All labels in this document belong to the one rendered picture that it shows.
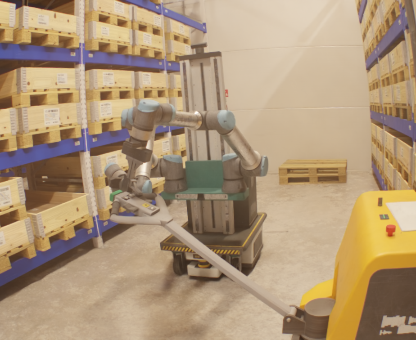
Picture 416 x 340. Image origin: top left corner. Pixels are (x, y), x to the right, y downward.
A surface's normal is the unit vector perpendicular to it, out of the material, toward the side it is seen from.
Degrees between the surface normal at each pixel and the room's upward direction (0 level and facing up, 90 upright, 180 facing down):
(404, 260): 90
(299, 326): 90
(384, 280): 90
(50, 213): 90
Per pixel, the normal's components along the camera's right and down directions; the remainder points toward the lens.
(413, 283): -0.37, 0.16
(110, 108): 0.92, -0.01
